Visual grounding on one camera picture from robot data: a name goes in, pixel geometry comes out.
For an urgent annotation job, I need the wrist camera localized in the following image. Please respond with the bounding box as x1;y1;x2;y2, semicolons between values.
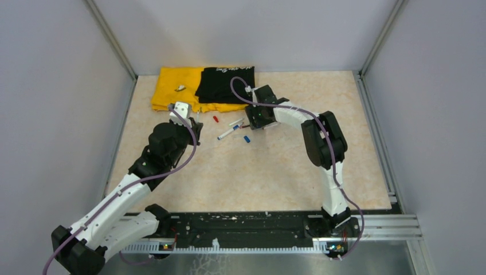
245;86;258;102
168;101;192;125

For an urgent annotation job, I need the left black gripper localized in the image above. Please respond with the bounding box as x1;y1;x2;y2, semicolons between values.
166;116;203;166

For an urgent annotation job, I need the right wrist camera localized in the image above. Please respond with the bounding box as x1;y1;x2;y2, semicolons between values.
245;86;258;102

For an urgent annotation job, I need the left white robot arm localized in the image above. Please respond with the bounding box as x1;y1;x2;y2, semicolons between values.
42;118;203;274

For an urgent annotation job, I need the black folded shirt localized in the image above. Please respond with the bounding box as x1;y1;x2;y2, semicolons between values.
195;66;255;104

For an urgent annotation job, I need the large white blue marker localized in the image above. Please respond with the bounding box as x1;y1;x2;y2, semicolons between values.
217;125;240;140

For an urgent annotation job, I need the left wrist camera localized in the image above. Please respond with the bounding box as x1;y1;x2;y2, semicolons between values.
168;101;192;125

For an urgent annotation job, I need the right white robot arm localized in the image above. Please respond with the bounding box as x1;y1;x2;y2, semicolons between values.
244;85;351;236

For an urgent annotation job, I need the yellow folded shirt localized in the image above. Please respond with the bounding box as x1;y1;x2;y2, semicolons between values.
151;67;246;112

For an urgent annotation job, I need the white red-tipped pen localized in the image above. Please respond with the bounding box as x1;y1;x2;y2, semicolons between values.
263;122;279;130

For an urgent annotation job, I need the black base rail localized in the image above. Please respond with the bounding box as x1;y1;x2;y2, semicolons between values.
121;210;362;255

